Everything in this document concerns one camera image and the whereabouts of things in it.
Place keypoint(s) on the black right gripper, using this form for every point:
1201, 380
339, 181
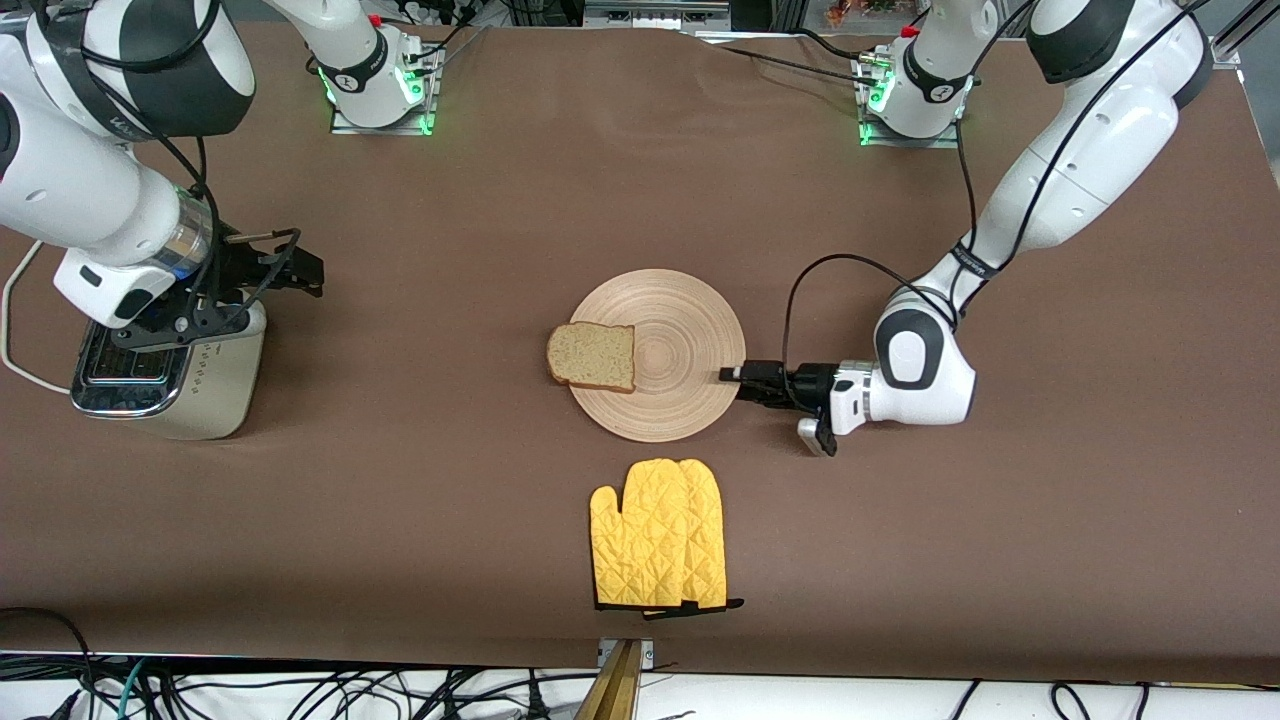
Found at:
243, 265

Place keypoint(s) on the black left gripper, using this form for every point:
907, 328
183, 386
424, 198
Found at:
806, 383

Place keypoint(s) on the round light wooden plate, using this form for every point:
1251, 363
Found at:
670, 410

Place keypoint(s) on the slice of brown-crust bread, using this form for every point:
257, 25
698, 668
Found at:
595, 357

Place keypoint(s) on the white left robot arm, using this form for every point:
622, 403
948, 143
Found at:
1080, 170

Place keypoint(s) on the cream and chrome toaster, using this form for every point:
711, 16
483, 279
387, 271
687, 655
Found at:
225, 380

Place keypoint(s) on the yellow quilted oven mitt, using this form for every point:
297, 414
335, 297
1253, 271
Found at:
712, 540
640, 540

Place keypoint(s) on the brown table cover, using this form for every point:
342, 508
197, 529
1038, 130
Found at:
400, 500

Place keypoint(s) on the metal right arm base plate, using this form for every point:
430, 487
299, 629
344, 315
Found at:
380, 130

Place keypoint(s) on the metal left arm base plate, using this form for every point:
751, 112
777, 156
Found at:
910, 142

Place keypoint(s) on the small metal bracket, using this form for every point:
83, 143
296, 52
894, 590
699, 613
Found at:
648, 652

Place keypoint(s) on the aluminium frame profile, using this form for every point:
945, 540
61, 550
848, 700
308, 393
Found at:
1240, 35

